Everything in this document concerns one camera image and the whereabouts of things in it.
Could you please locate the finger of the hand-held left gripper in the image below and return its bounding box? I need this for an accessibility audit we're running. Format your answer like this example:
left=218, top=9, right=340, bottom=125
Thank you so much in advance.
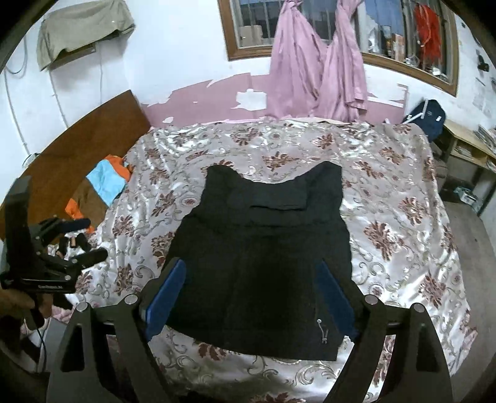
left=39, top=248, right=109, bottom=277
left=34, top=218, right=92, bottom=249

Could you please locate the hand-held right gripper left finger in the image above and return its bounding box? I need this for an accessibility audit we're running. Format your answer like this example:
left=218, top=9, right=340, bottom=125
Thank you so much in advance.
left=46, top=258, right=187, bottom=403

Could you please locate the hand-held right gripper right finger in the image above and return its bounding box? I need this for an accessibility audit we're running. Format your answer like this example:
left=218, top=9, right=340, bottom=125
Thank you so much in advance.
left=314, top=259, right=454, bottom=403

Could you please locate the black jacket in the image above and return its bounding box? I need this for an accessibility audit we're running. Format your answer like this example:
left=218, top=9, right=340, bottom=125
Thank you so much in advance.
left=165, top=161, right=353, bottom=361

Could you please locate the person's left hand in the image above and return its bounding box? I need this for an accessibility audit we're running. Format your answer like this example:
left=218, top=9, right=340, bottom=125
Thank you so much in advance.
left=0, top=289, right=53, bottom=323

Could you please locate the orange blue brown pillow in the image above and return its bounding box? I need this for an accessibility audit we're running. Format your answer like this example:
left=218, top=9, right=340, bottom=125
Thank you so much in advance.
left=64, top=154, right=134, bottom=233

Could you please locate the brown wooden headboard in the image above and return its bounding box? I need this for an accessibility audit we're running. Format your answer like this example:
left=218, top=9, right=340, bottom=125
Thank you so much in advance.
left=0, top=89, right=152, bottom=233

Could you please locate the floral satin bed cover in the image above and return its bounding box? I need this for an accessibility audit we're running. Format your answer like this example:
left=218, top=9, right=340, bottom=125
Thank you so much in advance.
left=50, top=118, right=479, bottom=403

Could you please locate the teal white box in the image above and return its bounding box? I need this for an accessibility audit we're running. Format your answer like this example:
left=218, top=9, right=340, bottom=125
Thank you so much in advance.
left=453, top=187, right=478, bottom=206

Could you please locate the olive covered air conditioner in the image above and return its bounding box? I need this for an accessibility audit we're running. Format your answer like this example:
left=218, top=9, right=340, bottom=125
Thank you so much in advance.
left=37, top=0, right=136, bottom=71

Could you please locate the light wooden shelf desk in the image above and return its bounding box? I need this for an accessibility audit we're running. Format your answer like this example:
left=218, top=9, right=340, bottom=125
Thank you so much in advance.
left=434, top=118, right=496, bottom=218

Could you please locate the dark blue backpack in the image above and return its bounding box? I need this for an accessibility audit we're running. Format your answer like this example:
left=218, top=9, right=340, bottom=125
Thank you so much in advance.
left=403, top=100, right=444, bottom=138

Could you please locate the stack of books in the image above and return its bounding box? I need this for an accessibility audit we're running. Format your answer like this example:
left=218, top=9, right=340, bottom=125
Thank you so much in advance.
left=476, top=124, right=496, bottom=150

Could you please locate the pink curtain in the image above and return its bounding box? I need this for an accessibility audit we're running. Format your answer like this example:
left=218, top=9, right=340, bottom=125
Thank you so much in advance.
left=314, top=0, right=369, bottom=122
left=264, top=0, right=328, bottom=121

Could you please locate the cardboard box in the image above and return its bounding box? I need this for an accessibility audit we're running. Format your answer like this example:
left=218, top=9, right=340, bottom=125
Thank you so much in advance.
left=238, top=25, right=264, bottom=48

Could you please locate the wooden framed window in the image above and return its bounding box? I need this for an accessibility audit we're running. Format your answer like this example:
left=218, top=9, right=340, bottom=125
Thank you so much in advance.
left=218, top=0, right=460, bottom=97

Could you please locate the red hanging garment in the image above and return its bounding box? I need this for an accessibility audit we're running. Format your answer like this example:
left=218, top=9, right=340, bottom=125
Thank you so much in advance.
left=413, top=4, right=442, bottom=59

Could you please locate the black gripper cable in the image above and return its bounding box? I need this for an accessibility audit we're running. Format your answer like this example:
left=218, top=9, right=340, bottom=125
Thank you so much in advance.
left=23, top=308, right=49, bottom=374

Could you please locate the white wall paper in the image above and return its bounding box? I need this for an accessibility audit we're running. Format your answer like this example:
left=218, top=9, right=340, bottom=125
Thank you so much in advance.
left=473, top=77, right=491, bottom=109

